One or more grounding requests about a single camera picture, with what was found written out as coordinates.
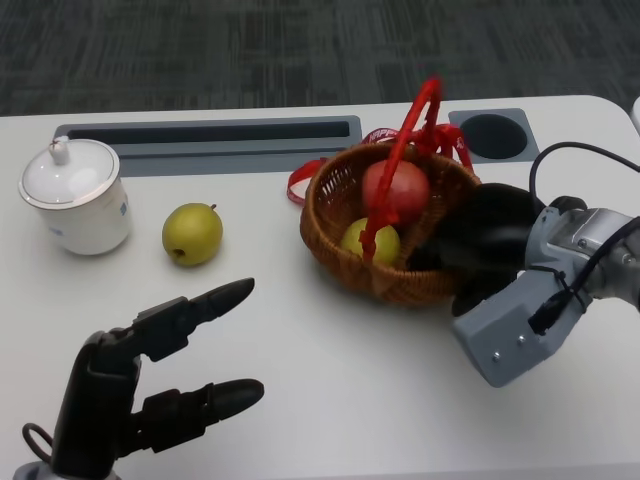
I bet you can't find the yellow-green pear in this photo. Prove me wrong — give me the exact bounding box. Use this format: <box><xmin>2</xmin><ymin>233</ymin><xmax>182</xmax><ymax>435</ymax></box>
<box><xmin>340</xmin><ymin>218</ymin><xmax>402</xmax><ymax>266</ymax></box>

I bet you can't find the grey slotted table tray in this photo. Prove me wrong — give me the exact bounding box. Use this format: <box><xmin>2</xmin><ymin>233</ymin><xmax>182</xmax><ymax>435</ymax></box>
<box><xmin>53</xmin><ymin>114</ymin><xmax>362</xmax><ymax>177</ymax></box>

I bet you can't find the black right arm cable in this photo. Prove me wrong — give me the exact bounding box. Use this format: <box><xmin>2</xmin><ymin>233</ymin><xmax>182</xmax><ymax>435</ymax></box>
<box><xmin>528</xmin><ymin>141</ymin><xmax>640</xmax><ymax>307</ymax></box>

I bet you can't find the brown wicker basket red handle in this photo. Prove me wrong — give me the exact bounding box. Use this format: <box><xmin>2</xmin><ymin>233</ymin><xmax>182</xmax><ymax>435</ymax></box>
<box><xmin>299</xmin><ymin>76</ymin><xmax>484</xmax><ymax>307</ymax></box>

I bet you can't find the white ceramic cup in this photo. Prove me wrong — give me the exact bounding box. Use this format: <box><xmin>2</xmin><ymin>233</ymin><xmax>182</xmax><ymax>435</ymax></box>
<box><xmin>22</xmin><ymin>172</ymin><xmax>134</xmax><ymax>256</ymax></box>

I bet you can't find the white ceramic cup lid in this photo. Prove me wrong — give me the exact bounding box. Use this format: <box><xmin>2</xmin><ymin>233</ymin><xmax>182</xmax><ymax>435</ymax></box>
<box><xmin>18</xmin><ymin>135</ymin><xmax>121</xmax><ymax>209</ymax></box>

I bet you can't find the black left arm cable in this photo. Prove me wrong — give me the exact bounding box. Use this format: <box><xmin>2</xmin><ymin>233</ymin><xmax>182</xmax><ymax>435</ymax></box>
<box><xmin>21</xmin><ymin>423</ymin><xmax>54</xmax><ymax>465</ymax></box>

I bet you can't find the grey round cup holder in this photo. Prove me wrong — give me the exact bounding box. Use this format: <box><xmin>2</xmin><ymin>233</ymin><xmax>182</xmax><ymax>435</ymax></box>
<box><xmin>448</xmin><ymin>108</ymin><xmax>540</xmax><ymax>164</ymax></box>

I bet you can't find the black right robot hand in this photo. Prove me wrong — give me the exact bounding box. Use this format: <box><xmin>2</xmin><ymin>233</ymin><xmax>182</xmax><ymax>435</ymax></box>
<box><xmin>407</xmin><ymin>183</ymin><xmax>546</xmax><ymax>319</ymax></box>

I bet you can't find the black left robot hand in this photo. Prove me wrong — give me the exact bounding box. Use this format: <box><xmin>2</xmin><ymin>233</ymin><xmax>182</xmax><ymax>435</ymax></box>
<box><xmin>49</xmin><ymin>278</ymin><xmax>265</xmax><ymax>476</ymax></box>

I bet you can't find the red apple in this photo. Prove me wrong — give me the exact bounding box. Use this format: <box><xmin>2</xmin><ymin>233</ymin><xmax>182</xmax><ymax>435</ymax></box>
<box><xmin>362</xmin><ymin>159</ymin><xmax>432</xmax><ymax>227</ymax></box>

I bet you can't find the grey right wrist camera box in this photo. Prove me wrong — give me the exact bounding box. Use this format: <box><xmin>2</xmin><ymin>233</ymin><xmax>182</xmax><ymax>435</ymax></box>
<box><xmin>452</xmin><ymin>268</ymin><xmax>592</xmax><ymax>389</ymax></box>

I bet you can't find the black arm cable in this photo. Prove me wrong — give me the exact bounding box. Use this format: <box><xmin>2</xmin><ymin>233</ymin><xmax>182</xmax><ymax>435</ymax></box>
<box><xmin>528</xmin><ymin>141</ymin><xmax>640</xmax><ymax>307</ymax></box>
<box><xmin>21</xmin><ymin>423</ymin><xmax>54</xmax><ymax>465</ymax></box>

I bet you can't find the red printed ribbon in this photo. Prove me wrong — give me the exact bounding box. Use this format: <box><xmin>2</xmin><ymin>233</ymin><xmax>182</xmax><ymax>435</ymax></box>
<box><xmin>285</xmin><ymin>126</ymin><xmax>472</xmax><ymax>205</ymax></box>

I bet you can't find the green pear with stem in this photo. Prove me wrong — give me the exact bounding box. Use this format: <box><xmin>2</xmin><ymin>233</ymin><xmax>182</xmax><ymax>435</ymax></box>
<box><xmin>161</xmin><ymin>202</ymin><xmax>224</xmax><ymax>268</ymax></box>

